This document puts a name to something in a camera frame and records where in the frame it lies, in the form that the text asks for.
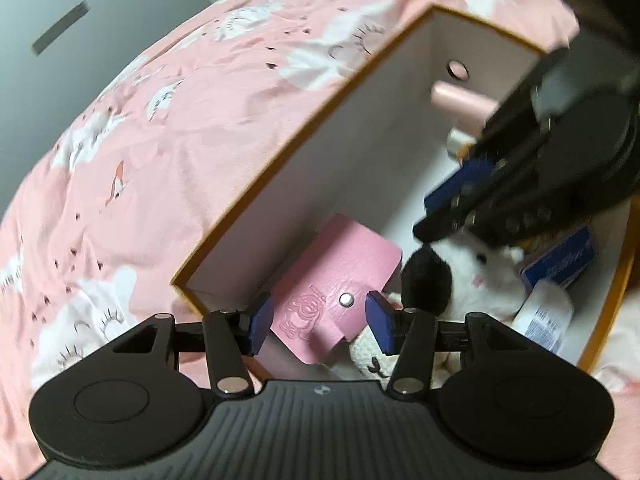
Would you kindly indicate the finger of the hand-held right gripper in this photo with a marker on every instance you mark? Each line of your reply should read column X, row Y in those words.
column 520, row 105
column 465, row 190

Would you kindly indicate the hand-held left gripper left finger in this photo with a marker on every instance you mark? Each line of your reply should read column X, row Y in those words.
column 261, row 325

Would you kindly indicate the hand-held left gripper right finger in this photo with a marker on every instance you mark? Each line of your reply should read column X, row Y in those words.
column 380, row 322

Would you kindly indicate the cream knit plush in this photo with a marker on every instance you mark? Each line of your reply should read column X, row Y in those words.
column 372, row 355

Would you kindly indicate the pink leather card wallet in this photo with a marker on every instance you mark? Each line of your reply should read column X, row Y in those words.
column 335, row 285

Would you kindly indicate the black white panda plush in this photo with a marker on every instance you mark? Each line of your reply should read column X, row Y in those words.
column 460, row 280

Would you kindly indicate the blue card pack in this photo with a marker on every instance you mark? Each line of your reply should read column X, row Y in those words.
column 560, row 260

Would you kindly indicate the white box with orange rim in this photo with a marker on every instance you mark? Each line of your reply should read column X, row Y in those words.
column 350, row 160

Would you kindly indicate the white printed tube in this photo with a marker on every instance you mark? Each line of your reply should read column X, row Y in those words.
column 545, row 317

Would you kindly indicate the pink printed bedsheet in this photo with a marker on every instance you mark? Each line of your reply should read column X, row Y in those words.
column 150, row 135

